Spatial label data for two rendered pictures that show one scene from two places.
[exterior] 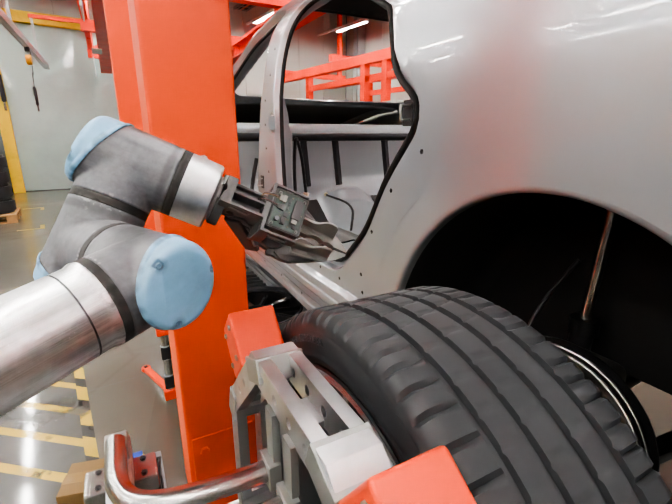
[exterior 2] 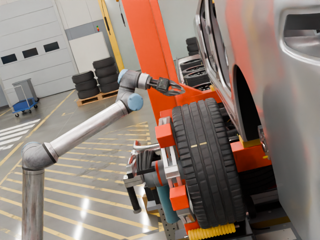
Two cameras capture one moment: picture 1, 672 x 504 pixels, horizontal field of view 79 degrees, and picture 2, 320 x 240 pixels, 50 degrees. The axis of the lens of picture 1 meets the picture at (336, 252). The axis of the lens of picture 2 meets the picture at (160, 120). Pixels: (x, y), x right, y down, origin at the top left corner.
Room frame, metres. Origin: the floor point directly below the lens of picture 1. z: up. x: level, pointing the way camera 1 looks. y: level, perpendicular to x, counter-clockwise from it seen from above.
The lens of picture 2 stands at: (-1.03, -0.92, 1.60)
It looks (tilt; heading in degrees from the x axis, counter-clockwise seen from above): 15 degrees down; 34
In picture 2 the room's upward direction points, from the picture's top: 16 degrees counter-clockwise
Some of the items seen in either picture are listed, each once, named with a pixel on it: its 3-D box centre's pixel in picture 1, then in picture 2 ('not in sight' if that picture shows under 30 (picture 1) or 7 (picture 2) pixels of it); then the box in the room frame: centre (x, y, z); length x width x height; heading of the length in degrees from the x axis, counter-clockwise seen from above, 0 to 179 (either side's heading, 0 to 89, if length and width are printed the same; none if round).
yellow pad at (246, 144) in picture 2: not in sight; (251, 139); (1.11, -0.15, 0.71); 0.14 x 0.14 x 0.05; 28
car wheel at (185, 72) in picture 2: not in sight; (197, 73); (5.73, 2.40, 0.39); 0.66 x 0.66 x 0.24
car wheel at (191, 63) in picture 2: not in sight; (193, 65); (6.97, 3.08, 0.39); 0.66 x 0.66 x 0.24
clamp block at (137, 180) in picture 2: not in sight; (133, 179); (0.16, 0.14, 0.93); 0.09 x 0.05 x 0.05; 118
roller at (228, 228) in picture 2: not in sight; (211, 231); (0.35, -0.11, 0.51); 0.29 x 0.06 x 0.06; 118
